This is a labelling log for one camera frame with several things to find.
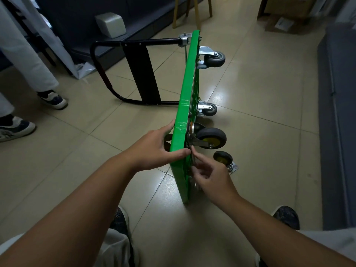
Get person's left hand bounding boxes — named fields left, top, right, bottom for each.
left=123, top=119, right=192, bottom=173

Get person's right hand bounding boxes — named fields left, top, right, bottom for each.
left=190, top=146, right=241, bottom=212

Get green platform trolley deck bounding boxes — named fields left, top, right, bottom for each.
left=89, top=30, right=202, bottom=205

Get person's right forearm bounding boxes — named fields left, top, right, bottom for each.
left=221, top=196, right=356, bottom=267

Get person's left forearm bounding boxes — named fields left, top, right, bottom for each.
left=0, top=157, right=139, bottom=267

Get person's dark shoe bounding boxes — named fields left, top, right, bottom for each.
left=110, top=205, right=131, bottom=237
left=271, top=205, right=300, bottom=231

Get person's light trousers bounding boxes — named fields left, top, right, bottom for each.
left=0, top=228, right=356, bottom=267

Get white box on shelf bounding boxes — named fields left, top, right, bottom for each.
left=94, top=12, right=127, bottom=39

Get wooden stool legs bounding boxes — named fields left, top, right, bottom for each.
left=172, top=0, right=213, bottom=30

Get open cardboard box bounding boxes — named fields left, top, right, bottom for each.
left=257, top=0, right=319, bottom=20

